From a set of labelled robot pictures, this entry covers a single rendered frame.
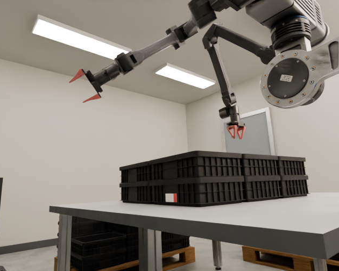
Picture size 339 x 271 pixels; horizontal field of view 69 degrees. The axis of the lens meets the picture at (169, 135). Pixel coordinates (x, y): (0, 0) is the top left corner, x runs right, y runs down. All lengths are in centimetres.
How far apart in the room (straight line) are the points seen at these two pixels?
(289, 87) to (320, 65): 11
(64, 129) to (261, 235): 412
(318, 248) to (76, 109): 437
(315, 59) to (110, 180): 413
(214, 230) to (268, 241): 13
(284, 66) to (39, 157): 384
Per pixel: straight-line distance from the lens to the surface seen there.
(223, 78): 156
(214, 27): 154
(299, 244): 52
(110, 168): 468
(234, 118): 156
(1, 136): 426
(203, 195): 105
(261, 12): 102
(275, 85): 96
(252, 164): 131
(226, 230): 60
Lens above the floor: 78
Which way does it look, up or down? 12 degrees up
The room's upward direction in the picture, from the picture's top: 2 degrees counter-clockwise
